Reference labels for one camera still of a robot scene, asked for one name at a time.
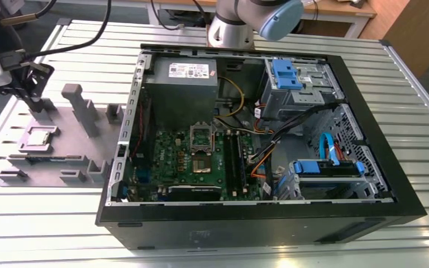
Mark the silver CPU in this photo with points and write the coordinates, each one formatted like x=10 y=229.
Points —
x=38 y=138

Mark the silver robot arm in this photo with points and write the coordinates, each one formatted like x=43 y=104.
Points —
x=230 y=33

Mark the grey parts rack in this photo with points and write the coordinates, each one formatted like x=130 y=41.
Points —
x=72 y=139

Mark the green RAM stick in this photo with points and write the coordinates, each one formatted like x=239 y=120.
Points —
x=47 y=159

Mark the grey power supply unit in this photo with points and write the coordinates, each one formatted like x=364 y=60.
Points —
x=184 y=72

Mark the green motherboard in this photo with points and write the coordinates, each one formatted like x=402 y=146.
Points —
x=170 y=167

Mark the blue VGA port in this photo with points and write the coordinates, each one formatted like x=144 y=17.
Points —
x=123 y=193

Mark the black graphics card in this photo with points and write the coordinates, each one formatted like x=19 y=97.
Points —
x=194 y=192

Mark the black RAM slot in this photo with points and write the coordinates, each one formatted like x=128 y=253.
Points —
x=228 y=164
x=244 y=164
x=239 y=164
x=234 y=164

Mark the blue plastic drive latch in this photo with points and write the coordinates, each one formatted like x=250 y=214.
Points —
x=284 y=72

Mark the metal drive cage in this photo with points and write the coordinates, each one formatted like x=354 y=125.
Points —
x=304 y=97

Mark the blue empty disk carrier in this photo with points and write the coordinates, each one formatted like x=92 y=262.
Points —
x=283 y=187

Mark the black PC case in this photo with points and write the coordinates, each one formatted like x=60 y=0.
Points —
x=236 y=231

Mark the hard disk in blue carrier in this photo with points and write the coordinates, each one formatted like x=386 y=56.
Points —
x=306 y=167

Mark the metal disk bay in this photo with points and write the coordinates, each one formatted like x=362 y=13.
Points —
x=334 y=182

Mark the wooden cabinet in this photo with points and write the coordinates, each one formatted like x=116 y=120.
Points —
x=419 y=33

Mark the wooden desk white frame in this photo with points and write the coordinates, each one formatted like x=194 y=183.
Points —
x=348 y=12

